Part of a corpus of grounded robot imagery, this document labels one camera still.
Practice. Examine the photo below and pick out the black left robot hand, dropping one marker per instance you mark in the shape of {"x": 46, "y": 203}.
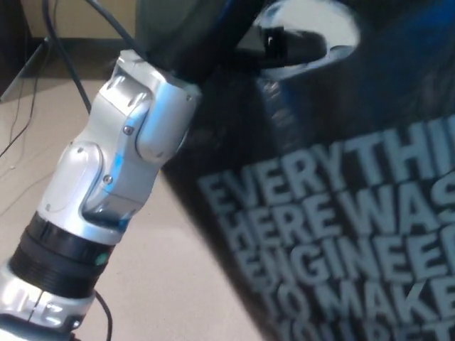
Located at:
{"x": 185, "y": 32}

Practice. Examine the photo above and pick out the black printed plastic bag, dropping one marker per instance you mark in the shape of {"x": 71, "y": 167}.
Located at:
{"x": 355, "y": 142}

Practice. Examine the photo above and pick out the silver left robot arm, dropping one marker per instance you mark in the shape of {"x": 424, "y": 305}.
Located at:
{"x": 106, "y": 177}

